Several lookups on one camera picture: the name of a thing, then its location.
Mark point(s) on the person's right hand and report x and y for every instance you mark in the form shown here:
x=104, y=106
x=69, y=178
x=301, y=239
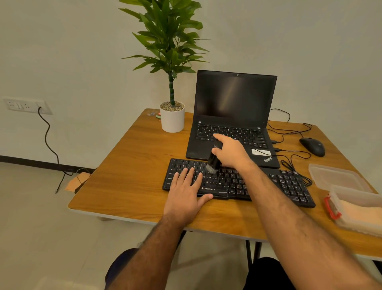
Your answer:
x=234, y=154

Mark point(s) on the person's left hand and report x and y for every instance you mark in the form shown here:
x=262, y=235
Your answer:
x=182, y=203

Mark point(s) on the person's right thumb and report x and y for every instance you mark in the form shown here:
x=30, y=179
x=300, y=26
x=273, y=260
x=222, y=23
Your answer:
x=215, y=151

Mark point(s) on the person's left little finger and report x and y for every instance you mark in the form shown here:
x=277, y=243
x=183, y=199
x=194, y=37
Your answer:
x=174, y=179

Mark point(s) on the person's left middle finger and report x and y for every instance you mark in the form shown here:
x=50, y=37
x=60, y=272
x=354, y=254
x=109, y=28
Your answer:
x=190, y=175

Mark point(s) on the person's left thumb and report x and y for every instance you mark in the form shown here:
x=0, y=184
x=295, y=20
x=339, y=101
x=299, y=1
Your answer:
x=206, y=198

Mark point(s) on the black cleaning brush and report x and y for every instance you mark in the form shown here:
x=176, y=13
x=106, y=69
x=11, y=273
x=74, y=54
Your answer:
x=213, y=165

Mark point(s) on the person's right forearm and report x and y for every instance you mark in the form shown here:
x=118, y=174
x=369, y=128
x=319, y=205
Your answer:
x=298, y=239

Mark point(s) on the person's left forearm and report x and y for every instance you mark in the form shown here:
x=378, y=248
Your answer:
x=146, y=257

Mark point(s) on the white plant pot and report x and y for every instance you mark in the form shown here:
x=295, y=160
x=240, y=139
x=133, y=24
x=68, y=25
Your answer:
x=172, y=121

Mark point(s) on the black laptop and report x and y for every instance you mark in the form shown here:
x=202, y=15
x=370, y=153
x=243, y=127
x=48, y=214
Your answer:
x=234, y=95

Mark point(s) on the black table leg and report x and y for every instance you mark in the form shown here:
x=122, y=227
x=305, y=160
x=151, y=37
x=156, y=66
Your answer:
x=253, y=251

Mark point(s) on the brown cardboard piece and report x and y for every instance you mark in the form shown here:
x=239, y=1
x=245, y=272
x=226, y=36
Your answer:
x=77, y=182

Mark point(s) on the black computer mouse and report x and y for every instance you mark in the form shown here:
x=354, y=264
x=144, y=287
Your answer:
x=313, y=146

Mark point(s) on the person's right leg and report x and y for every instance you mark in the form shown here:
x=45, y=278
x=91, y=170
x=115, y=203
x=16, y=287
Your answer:
x=265, y=276

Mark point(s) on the person's leg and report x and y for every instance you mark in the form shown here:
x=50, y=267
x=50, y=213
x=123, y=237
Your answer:
x=265, y=276
x=119, y=266

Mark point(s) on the person's left leg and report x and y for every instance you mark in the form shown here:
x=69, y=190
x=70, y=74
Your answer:
x=119, y=266

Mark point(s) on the green artificial plant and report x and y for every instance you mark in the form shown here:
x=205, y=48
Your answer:
x=170, y=38

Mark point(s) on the clear plastic container lid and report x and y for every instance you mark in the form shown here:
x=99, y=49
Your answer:
x=337, y=177

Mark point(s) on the clear container with red latch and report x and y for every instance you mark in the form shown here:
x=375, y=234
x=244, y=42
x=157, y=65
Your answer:
x=335, y=197

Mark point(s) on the black skirting board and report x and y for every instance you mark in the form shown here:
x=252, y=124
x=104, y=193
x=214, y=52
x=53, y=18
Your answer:
x=35, y=163

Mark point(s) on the beige folded cloth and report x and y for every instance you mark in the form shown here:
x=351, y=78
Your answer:
x=362, y=213

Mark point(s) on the white wall socket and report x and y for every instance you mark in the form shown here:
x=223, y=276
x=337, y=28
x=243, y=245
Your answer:
x=24, y=105

